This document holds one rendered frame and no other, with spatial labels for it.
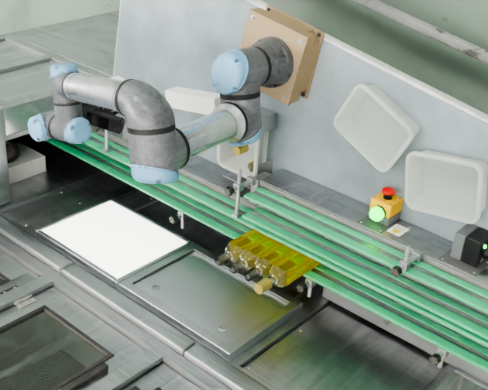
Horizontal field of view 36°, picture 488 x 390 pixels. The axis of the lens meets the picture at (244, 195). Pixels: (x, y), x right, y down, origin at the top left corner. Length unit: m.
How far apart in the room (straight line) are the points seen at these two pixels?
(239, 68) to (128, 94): 0.40
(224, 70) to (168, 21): 0.64
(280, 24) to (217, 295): 0.84
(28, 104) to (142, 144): 1.07
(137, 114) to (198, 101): 0.84
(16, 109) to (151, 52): 0.52
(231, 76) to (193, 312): 0.70
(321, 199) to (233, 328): 0.48
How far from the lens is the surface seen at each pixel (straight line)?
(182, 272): 2.46
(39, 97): 2.85
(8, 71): 3.14
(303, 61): 2.27
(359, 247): 2.18
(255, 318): 2.29
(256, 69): 2.15
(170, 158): 1.83
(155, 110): 1.80
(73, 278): 2.45
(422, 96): 2.16
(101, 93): 1.94
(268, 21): 2.30
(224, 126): 2.06
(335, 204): 2.33
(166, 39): 2.76
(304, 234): 2.34
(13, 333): 2.33
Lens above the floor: 2.58
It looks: 43 degrees down
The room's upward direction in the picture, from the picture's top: 116 degrees counter-clockwise
